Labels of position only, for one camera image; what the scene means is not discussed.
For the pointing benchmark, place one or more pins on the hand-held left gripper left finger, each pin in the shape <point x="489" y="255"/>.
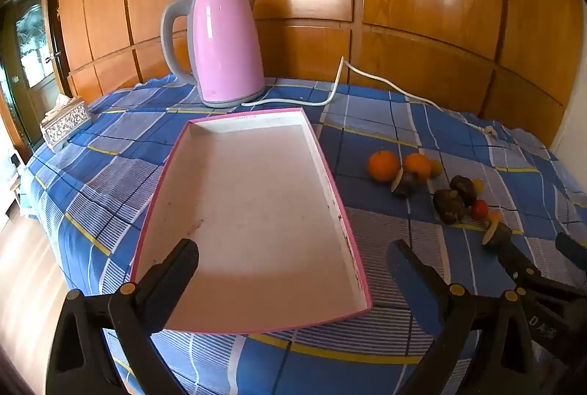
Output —
<point x="183" y="266"/>

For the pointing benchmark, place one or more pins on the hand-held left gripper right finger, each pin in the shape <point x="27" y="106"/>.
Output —
<point x="406" y="273"/>

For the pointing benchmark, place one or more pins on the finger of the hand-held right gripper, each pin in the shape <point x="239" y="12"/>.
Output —
<point x="525" y="269"/>
<point x="573" y="252"/>

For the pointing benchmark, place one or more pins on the orange carrot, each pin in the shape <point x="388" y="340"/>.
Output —
<point x="494" y="219"/>

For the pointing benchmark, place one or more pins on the red tomato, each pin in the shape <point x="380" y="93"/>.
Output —
<point x="480" y="208"/>

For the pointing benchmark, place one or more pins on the dark brown avocado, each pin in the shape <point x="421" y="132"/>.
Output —
<point x="448" y="206"/>
<point x="463" y="188"/>

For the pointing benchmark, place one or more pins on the brown kiwi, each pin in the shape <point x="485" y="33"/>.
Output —
<point x="478" y="185"/>
<point x="436" y="168"/>

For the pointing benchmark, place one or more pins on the pink-edged white tray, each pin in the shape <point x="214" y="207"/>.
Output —
<point x="257" y="202"/>

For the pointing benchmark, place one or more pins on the orange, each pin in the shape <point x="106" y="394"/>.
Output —
<point x="416" y="167"/>
<point x="383" y="165"/>

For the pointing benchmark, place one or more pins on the blue plaid tablecloth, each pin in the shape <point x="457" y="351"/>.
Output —
<point x="390" y="133"/>

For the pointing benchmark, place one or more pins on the patterned tissue box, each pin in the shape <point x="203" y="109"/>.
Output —
<point x="64" y="127"/>

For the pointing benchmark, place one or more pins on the pink electric kettle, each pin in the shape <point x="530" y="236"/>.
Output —
<point x="224" y="46"/>

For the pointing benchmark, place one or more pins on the wooden-framed glass door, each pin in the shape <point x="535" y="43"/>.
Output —
<point x="32" y="42"/>

